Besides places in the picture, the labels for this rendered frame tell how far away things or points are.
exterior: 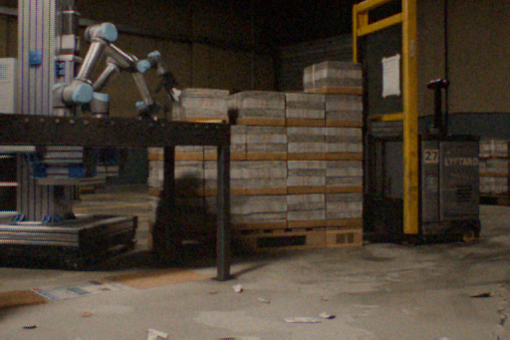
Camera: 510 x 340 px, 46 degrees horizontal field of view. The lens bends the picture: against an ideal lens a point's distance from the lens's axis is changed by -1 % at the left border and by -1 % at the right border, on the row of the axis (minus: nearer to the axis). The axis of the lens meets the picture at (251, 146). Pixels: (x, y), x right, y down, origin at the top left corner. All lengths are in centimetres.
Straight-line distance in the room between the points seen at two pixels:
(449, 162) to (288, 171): 121
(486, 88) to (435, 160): 594
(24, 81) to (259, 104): 149
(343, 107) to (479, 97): 630
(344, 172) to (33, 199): 206
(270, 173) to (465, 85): 689
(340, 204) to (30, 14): 238
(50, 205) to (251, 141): 133
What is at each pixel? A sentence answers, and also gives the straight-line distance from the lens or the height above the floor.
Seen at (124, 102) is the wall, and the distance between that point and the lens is 1128.
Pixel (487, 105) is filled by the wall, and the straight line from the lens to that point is 1039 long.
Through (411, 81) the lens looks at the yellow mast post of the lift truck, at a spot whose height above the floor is 115.
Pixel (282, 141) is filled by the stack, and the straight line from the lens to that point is 412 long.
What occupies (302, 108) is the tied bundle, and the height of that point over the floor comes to 96.
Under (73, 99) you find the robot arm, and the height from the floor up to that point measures 95.
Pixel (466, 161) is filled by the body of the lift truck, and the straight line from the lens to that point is 472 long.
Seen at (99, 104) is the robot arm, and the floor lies 97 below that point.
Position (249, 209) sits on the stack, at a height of 28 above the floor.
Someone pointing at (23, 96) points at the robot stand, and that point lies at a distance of 401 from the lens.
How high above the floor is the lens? 63
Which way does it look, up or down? 1 degrees up
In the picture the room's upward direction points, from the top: straight up
